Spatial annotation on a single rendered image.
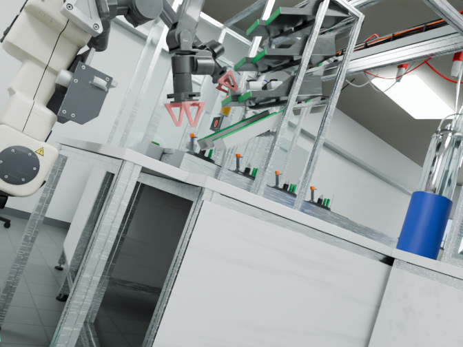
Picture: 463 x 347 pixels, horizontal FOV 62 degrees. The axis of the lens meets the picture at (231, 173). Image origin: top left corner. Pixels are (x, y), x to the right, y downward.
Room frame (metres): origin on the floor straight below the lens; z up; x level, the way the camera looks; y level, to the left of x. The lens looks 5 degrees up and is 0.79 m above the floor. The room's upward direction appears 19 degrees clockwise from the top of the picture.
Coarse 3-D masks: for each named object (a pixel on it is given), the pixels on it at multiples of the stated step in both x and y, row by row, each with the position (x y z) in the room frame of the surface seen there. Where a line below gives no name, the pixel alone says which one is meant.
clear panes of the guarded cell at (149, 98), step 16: (160, 32) 2.54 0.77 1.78; (144, 64) 2.66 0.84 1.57; (160, 64) 2.92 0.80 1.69; (160, 80) 2.94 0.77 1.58; (128, 96) 2.78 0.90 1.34; (144, 96) 2.91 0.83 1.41; (128, 112) 2.57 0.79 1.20; (144, 112) 2.93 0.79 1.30; (176, 112) 3.04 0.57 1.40; (240, 112) 3.28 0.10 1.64; (272, 112) 3.38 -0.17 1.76; (144, 128) 2.95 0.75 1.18; (160, 128) 3.00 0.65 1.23; (176, 128) 3.06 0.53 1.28; (288, 128) 3.08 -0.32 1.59; (112, 144) 2.69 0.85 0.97; (128, 144) 2.92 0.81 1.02; (160, 144) 3.02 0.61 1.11; (176, 144) 3.08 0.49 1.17; (256, 144) 3.39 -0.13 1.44; (288, 144) 3.02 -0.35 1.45; (256, 160) 3.37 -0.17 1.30; (272, 176) 3.08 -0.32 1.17
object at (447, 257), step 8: (456, 208) 1.25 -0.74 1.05; (456, 216) 1.25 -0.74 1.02; (456, 224) 1.25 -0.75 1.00; (456, 232) 1.23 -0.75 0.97; (448, 240) 1.25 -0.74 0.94; (456, 240) 1.23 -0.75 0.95; (448, 248) 1.24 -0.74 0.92; (456, 248) 1.24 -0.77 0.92; (448, 256) 1.24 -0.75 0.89; (456, 264) 1.21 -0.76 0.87
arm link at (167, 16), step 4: (164, 0) 1.49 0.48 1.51; (164, 4) 1.48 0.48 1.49; (168, 4) 1.49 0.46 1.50; (164, 8) 1.47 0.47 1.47; (168, 8) 1.48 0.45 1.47; (172, 8) 1.49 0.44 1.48; (164, 12) 1.47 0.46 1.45; (168, 12) 1.47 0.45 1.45; (172, 12) 1.48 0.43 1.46; (160, 16) 1.50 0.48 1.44; (164, 16) 1.47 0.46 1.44; (168, 16) 1.46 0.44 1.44; (172, 16) 1.47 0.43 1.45; (164, 20) 1.48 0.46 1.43; (168, 20) 1.47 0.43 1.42; (172, 20) 1.46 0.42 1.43; (168, 24) 1.48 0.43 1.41; (168, 28) 1.49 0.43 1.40; (196, 36) 1.46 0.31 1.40; (192, 44) 1.44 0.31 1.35; (192, 48) 1.45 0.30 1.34
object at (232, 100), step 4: (264, 88) 1.46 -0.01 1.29; (232, 96) 1.43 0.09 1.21; (236, 96) 1.43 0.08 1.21; (224, 100) 1.51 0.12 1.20; (228, 100) 1.45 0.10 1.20; (232, 100) 1.43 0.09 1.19; (236, 100) 1.43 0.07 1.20; (224, 104) 1.51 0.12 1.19; (228, 104) 1.49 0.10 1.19; (232, 104) 1.49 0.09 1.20; (236, 104) 1.50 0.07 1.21; (240, 104) 1.51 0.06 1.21; (244, 104) 1.52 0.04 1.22; (248, 104) 1.53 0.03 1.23; (252, 104) 1.54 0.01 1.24
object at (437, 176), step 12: (456, 120) 1.57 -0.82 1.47; (444, 132) 1.54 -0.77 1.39; (456, 132) 1.52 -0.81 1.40; (432, 144) 1.58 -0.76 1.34; (444, 144) 1.53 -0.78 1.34; (456, 144) 1.52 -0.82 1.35; (432, 156) 1.56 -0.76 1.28; (444, 156) 1.52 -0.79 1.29; (456, 156) 1.52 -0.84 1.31; (432, 168) 1.54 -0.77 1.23; (444, 168) 1.52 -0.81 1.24; (456, 168) 1.52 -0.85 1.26; (420, 180) 1.58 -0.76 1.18; (432, 180) 1.53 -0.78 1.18; (444, 180) 1.52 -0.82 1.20; (456, 180) 1.54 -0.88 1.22; (432, 192) 1.53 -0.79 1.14; (444, 192) 1.52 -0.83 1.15
